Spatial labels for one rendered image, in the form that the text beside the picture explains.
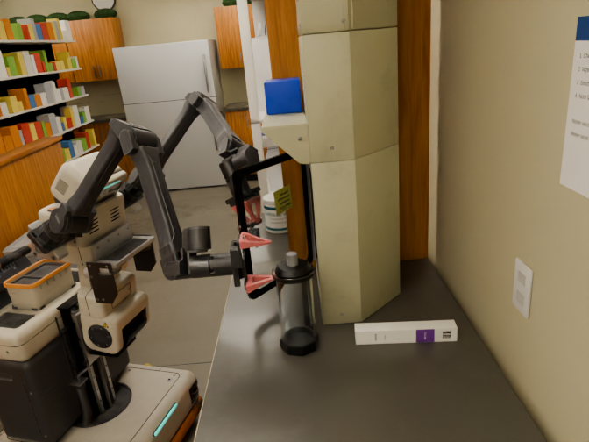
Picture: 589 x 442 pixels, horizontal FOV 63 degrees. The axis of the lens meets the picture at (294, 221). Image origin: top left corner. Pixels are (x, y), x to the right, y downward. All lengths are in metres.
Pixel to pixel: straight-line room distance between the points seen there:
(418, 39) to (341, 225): 0.64
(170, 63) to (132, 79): 0.50
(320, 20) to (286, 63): 0.39
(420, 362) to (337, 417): 0.27
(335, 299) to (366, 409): 0.35
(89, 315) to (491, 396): 1.40
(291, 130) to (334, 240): 0.31
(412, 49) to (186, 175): 5.08
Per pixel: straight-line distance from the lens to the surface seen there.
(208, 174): 6.35
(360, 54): 1.21
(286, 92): 1.39
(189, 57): 6.17
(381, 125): 1.30
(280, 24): 1.55
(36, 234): 1.71
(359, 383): 1.20
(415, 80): 1.60
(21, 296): 2.15
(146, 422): 2.24
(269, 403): 1.16
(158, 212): 1.30
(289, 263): 1.19
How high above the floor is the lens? 1.70
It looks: 21 degrees down
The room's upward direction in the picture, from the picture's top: 5 degrees counter-clockwise
